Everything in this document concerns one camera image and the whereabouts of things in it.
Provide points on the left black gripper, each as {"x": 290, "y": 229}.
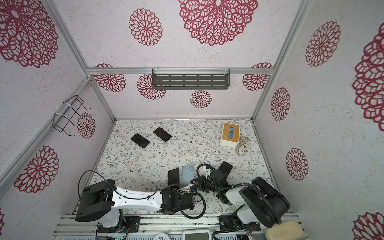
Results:
{"x": 172, "y": 187}

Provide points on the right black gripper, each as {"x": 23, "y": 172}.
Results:
{"x": 203, "y": 179}

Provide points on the black phone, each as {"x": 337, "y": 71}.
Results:
{"x": 162, "y": 134}
{"x": 140, "y": 140}
{"x": 225, "y": 168}

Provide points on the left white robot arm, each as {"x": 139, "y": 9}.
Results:
{"x": 104, "y": 203}

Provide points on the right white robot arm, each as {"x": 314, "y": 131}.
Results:
{"x": 258, "y": 200}

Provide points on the white round timer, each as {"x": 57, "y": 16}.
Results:
{"x": 162, "y": 236}

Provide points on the white display device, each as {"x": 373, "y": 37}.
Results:
{"x": 198, "y": 234}

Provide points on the white wooden-top tissue box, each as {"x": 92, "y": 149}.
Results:
{"x": 230, "y": 136}

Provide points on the beige sponge block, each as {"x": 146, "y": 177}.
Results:
{"x": 289, "y": 230}

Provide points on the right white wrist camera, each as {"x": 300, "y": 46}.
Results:
{"x": 206, "y": 171}

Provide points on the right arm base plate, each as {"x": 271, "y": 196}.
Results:
{"x": 232, "y": 223}

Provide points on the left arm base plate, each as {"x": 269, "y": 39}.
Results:
{"x": 125, "y": 224}

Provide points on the grey wall shelf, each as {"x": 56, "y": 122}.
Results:
{"x": 190, "y": 80}

